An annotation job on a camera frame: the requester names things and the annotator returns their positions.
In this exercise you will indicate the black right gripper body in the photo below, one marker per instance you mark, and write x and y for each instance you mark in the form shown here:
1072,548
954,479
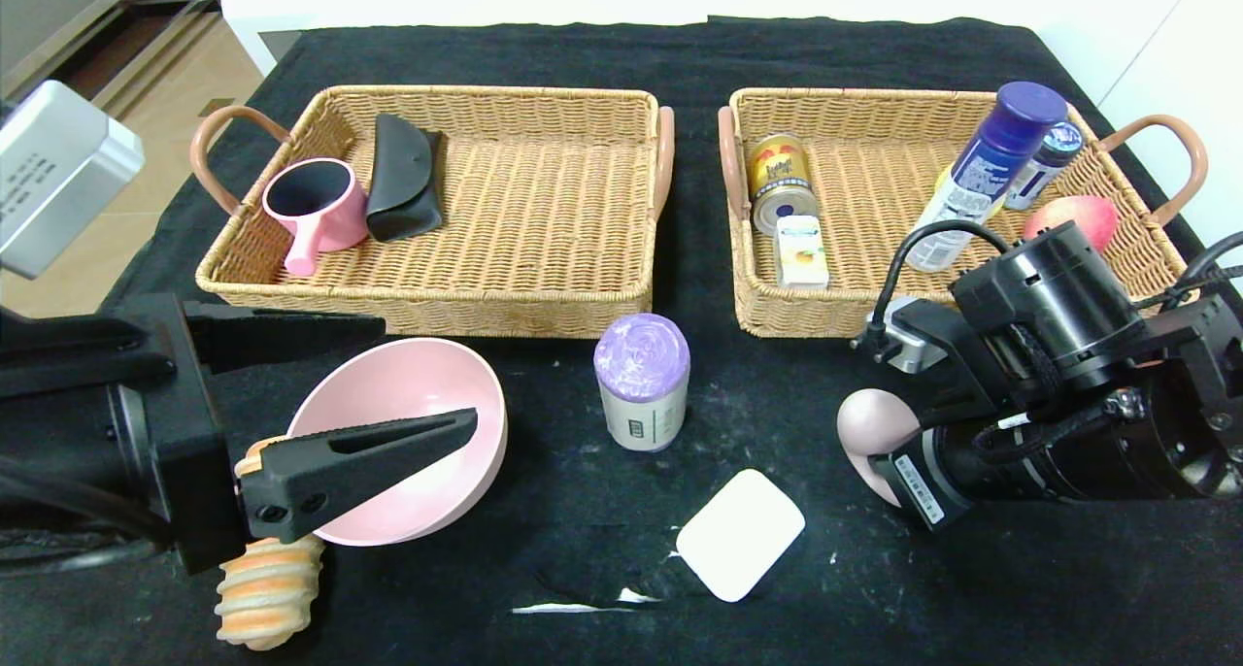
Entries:
918,488

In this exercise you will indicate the striped orange bread roll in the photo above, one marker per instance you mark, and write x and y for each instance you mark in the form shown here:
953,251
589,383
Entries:
267,598

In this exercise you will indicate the black glasses case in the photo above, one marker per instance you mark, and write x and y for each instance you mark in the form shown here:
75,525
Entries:
403,181

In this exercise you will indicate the gold drink can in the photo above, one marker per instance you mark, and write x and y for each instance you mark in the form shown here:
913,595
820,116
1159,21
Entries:
777,176

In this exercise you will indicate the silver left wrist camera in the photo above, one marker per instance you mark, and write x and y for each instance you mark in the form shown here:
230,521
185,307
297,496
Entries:
58,181

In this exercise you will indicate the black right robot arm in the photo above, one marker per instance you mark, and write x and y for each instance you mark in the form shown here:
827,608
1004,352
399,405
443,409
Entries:
1068,452

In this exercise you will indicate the wicker basket holding pink mug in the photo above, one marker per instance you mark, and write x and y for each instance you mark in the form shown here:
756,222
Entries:
544,219

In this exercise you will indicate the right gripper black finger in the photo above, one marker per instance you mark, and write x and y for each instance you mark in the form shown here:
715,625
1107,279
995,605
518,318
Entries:
886,477

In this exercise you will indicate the small dark blue bottle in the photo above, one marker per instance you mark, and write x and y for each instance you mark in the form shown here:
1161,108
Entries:
1044,166

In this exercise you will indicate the wicker basket holding food items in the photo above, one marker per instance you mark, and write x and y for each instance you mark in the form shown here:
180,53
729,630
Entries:
864,181

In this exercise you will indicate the grey metal shelf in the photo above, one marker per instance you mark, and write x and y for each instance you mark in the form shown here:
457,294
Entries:
97,6

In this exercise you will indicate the red peach fruit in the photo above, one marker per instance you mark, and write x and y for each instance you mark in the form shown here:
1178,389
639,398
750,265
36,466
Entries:
1088,217

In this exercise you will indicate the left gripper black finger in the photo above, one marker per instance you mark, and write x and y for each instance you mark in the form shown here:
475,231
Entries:
335,472
282,336

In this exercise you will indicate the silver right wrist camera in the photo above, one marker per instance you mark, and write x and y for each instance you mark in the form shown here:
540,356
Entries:
918,341

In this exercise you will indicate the pink bowl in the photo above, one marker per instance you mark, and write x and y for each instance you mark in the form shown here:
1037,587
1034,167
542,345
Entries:
408,384

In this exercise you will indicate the small white juice carton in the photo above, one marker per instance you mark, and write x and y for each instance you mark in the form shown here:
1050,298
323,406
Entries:
801,253

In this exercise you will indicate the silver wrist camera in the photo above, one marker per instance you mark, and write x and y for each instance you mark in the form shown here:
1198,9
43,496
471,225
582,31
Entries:
918,341
58,181

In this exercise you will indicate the mauve round peach bun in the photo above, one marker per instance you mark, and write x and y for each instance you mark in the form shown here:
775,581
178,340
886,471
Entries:
869,418

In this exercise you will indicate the purple-lidded white jar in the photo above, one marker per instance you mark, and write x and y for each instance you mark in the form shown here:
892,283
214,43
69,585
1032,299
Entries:
641,365

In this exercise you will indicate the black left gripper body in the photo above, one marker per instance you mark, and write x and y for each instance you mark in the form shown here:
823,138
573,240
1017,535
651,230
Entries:
199,423

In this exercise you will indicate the white soap bar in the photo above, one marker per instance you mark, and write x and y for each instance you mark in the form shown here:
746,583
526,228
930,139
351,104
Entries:
738,535

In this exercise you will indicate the blue cap spray can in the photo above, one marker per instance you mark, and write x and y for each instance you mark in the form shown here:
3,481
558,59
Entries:
991,161

